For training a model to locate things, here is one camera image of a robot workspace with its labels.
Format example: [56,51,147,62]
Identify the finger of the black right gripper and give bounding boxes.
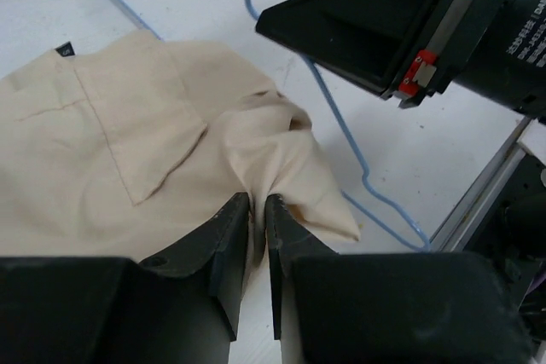
[256,0,433,95]

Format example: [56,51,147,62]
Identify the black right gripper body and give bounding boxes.
[387,0,545,115]

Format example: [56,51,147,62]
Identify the aluminium front frame rail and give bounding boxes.
[430,118,531,251]

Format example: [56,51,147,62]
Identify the beige trousers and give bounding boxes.
[1,31,360,265]

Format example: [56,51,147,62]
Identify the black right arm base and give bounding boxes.
[464,155,545,326]

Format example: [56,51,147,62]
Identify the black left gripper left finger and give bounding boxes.
[1,194,250,363]

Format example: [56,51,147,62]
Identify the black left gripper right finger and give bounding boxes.
[265,195,533,363]

